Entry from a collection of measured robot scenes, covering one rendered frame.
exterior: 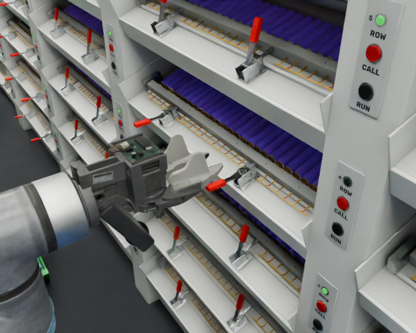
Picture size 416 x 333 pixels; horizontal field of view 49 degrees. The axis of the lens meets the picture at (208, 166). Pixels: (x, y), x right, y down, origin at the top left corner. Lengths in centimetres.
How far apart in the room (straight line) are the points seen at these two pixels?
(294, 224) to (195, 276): 50
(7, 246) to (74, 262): 120
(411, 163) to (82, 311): 125
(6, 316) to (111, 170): 21
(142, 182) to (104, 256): 117
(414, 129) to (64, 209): 40
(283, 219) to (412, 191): 26
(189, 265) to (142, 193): 62
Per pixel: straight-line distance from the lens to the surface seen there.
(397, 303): 66
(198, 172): 65
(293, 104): 65
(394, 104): 52
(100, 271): 171
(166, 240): 128
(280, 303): 88
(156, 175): 62
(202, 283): 117
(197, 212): 105
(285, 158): 81
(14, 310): 62
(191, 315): 135
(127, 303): 160
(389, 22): 51
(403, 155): 56
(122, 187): 62
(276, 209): 76
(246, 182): 81
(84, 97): 161
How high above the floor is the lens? 121
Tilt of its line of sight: 34 degrees down
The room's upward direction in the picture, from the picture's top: straight up
